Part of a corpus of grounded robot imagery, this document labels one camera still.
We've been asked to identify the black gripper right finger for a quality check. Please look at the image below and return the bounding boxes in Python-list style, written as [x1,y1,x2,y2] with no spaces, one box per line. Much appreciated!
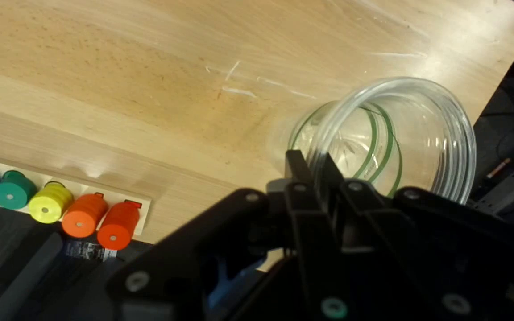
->
[318,152,514,321]

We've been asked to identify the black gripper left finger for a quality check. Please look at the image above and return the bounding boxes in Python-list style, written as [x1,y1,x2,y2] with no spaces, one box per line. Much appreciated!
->
[107,148,353,321]

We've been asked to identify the red toy peg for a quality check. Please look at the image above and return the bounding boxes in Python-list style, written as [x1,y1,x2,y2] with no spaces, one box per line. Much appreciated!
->
[96,200,144,252]

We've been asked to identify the orange toy peg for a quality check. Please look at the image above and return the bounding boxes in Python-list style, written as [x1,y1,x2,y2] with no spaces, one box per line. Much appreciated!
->
[61,193,111,239]

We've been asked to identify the yellow toy peg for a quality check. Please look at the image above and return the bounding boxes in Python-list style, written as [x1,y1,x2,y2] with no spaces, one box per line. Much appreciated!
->
[28,178,75,227]

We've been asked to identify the green toy peg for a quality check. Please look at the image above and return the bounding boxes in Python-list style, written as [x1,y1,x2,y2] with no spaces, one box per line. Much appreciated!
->
[0,170,37,211]

